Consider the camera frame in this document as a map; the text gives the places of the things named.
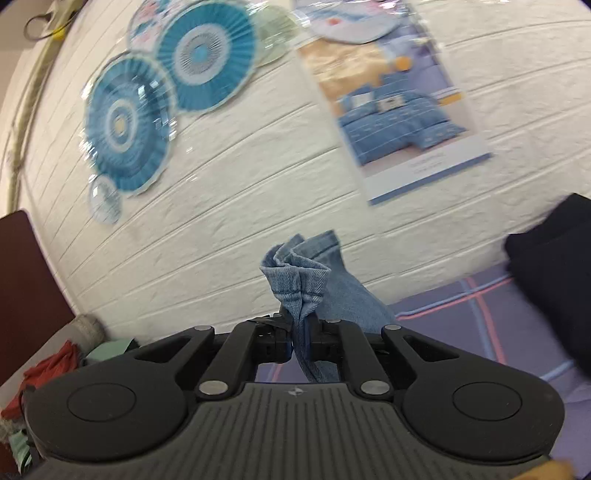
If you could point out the bedding wall poster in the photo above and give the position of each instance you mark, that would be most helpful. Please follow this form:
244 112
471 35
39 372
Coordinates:
406 115

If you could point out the blue paper fan white centre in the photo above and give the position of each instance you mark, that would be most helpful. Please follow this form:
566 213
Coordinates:
205 55

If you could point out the large blue paper fan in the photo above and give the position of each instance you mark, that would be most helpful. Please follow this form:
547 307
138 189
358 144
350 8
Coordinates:
124 124

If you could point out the folded black pants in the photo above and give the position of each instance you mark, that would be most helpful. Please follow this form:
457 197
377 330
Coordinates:
554 272

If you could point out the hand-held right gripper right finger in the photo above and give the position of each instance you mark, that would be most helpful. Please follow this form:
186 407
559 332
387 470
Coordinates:
323 344

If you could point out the pale green paper fan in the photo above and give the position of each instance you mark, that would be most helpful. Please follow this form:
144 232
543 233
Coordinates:
277 34

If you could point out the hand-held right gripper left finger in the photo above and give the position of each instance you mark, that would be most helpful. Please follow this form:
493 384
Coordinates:
275 345

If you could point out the beige wall pipe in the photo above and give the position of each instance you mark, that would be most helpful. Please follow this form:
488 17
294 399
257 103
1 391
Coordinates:
25 120

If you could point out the light blue denim pants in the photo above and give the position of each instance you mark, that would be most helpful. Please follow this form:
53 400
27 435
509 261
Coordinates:
323 295

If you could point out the green cloth bag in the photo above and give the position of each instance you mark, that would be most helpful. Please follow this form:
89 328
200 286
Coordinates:
111 350

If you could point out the red cloth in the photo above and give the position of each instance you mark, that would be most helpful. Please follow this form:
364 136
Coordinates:
46 374

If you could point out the purple plaid bed sheet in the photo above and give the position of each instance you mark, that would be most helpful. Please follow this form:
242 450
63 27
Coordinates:
489 332

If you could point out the grey fabric item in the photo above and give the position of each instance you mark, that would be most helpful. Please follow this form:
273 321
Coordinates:
87 331

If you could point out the pink and white paper fan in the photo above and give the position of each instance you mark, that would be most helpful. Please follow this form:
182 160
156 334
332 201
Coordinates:
145 23

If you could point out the dark red board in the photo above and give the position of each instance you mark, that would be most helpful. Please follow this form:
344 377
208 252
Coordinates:
27 286

